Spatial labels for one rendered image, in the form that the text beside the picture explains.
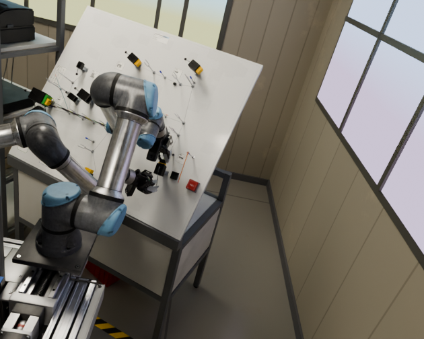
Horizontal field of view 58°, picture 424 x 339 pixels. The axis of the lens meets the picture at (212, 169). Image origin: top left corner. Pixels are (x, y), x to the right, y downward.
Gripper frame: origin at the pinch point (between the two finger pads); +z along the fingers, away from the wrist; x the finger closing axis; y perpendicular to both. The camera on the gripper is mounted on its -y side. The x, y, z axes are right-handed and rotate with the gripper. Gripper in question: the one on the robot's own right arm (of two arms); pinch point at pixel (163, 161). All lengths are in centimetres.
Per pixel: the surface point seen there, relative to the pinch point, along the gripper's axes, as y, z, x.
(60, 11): 59, -31, 92
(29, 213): -35, 52, 87
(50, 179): -23, 19, 64
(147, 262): -38, 46, -1
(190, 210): -14.6, 14.4, -20.8
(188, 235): -19.7, 34.4, -19.8
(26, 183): -24, 33, 87
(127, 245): -35, 42, 12
